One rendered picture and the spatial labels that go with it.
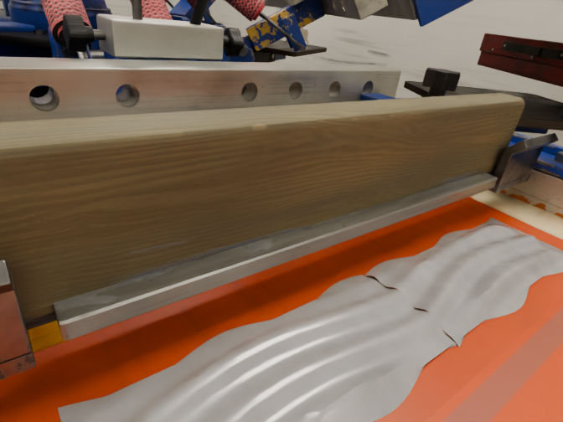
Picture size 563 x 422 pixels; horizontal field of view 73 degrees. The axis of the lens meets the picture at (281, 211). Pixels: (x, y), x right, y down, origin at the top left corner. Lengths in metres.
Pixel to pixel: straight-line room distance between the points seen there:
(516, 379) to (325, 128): 0.16
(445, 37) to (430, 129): 2.28
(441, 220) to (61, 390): 0.30
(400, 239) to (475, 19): 2.21
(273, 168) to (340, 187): 0.06
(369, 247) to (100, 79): 0.27
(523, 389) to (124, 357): 0.19
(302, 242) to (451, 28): 2.37
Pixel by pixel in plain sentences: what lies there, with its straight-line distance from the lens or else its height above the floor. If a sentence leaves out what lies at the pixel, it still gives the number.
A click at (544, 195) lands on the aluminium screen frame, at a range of 0.47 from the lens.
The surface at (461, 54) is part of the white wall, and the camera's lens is 2.49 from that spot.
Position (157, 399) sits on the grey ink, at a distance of 0.18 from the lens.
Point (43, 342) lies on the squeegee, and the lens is 0.20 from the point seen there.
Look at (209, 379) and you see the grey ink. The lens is 0.18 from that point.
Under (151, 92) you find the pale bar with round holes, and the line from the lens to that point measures 0.41.
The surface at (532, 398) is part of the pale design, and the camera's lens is 0.24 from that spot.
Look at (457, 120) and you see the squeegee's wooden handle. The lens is 0.31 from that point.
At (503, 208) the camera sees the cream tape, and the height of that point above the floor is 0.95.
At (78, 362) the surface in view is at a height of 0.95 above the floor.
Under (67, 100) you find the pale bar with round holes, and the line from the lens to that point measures 0.39.
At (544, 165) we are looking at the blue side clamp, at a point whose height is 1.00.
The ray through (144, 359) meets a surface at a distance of 0.20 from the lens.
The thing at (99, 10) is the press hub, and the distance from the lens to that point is 0.96.
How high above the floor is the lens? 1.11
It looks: 28 degrees down
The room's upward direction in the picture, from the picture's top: 7 degrees clockwise
